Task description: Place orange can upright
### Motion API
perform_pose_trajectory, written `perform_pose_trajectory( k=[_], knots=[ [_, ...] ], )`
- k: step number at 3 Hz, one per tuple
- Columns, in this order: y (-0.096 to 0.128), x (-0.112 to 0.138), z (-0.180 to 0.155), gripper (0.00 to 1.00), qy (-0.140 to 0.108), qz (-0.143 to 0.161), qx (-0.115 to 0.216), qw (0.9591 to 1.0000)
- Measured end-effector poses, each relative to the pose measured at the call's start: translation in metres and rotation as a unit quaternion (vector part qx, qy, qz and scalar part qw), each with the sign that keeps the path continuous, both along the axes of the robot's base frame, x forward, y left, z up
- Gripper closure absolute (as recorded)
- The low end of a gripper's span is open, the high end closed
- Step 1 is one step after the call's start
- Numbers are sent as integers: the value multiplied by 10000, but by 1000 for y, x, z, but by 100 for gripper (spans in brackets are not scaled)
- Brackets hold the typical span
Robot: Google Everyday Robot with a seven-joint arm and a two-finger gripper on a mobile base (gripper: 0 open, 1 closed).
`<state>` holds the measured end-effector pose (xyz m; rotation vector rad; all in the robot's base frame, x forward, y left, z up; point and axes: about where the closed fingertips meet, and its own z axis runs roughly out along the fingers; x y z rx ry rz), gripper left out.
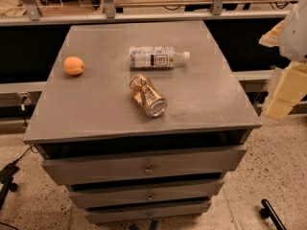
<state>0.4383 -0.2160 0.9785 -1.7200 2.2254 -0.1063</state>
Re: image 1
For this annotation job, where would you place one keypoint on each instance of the clear plastic water bottle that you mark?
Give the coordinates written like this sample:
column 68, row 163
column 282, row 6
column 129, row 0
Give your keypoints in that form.
column 156, row 57

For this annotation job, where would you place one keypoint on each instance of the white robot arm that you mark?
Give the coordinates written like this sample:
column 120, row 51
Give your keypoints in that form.
column 293, row 39

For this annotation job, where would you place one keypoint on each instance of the black stand lower left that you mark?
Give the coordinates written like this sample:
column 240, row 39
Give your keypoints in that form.
column 8, row 186

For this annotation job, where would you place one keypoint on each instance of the top grey drawer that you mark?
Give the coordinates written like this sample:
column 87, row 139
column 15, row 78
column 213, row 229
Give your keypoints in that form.
column 140, row 165

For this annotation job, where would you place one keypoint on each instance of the black bar lower right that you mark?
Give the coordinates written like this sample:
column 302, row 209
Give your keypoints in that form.
column 267, row 212

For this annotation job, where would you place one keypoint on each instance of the bottom grey drawer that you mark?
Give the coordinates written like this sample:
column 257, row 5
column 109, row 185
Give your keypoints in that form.
column 161, row 210

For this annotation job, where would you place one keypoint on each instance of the black power adapter with cable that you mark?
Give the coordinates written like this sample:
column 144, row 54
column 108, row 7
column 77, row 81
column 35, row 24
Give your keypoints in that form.
column 11, row 168

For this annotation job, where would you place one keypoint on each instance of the grey drawer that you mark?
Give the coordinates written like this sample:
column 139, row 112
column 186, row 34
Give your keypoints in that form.
column 161, row 210
column 140, row 165
column 146, row 193

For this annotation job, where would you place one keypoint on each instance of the orange round fruit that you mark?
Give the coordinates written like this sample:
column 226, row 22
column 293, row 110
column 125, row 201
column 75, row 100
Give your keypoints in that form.
column 73, row 66

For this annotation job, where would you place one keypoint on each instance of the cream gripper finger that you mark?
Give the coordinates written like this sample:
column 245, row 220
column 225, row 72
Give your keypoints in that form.
column 290, row 90
column 271, row 38

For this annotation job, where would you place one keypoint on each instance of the grey metal railing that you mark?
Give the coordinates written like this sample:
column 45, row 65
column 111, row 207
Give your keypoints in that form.
column 43, row 12

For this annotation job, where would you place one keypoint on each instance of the middle grey drawer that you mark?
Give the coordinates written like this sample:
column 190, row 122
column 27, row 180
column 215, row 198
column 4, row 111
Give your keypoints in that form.
column 146, row 193

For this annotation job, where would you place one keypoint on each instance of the orange soda can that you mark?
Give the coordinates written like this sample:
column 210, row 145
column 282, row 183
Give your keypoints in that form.
column 147, row 97

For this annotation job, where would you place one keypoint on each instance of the grey drawer cabinet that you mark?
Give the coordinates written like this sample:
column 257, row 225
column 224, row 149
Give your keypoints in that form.
column 94, row 113

